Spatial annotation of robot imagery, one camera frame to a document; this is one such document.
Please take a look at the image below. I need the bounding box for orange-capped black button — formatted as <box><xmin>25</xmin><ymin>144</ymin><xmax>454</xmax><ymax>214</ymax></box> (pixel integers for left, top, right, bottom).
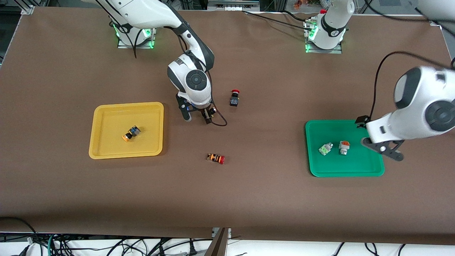
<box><xmin>122</xmin><ymin>125</ymin><xmax>142</xmax><ymax>143</ymax></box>

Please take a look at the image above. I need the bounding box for green plastic tray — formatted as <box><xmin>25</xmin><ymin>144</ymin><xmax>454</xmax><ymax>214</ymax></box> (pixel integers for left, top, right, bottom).
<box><xmin>305</xmin><ymin>120</ymin><xmax>385</xmax><ymax>177</ymax></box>

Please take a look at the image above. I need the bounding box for brown table cover sheet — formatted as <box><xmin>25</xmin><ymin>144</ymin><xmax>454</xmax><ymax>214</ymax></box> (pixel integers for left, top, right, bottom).
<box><xmin>0</xmin><ymin>6</ymin><xmax>455</xmax><ymax>246</ymax></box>

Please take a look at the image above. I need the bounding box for yellow plastic tray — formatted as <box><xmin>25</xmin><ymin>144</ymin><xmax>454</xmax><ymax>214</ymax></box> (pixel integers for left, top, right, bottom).
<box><xmin>89</xmin><ymin>102</ymin><xmax>164</xmax><ymax>160</ymax></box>

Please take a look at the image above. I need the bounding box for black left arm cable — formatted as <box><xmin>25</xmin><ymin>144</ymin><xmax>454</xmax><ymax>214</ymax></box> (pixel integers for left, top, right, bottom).
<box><xmin>364</xmin><ymin>0</ymin><xmax>455</xmax><ymax>121</ymax></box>

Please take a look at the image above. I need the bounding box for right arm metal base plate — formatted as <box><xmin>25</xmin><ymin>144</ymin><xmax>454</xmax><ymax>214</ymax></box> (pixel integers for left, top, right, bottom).
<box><xmin>113</xmin><ymin>21</ymin><xmax>156</xmax><ymax>49</ymax></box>

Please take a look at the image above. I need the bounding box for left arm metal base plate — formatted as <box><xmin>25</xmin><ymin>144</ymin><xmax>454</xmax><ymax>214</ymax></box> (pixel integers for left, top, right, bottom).
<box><xmin>305</xmin><ymin>20</ymin><xmax>343</xmax><ymax>54</ymax></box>

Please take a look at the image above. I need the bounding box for grey metal rail block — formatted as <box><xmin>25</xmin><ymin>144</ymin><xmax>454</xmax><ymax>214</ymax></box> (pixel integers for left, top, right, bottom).
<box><xmin>208</xmin><ymin>0</ymin><xmax>260</xmax><ymax>11</ymax></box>

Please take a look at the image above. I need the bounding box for black base power cable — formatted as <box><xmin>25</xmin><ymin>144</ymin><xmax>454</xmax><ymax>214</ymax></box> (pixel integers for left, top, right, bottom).
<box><xmin>242</xmin><ymin>10</ymin><xmax>317</xmax><ymax>30</ymax></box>

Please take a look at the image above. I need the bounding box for metal table support post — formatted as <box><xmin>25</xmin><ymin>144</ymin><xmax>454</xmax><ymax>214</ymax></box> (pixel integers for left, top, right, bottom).
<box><xmin>204</xmin><ymin>228</ymin><xmax>232</xmax><ymax>256</ymax></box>

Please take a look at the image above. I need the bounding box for black cable tangle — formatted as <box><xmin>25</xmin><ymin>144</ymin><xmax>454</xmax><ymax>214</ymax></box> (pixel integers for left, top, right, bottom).
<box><xmin>0</xmin><ymin>216</ymin><xmax>214</xmax><ymax>256</ymax></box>

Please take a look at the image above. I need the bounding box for teal cable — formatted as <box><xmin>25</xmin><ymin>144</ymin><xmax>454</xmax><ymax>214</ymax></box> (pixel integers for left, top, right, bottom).
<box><xmin>47</xmin><ymin>234</ymin><xmax>58</xmax><ymax>256</ymax></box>

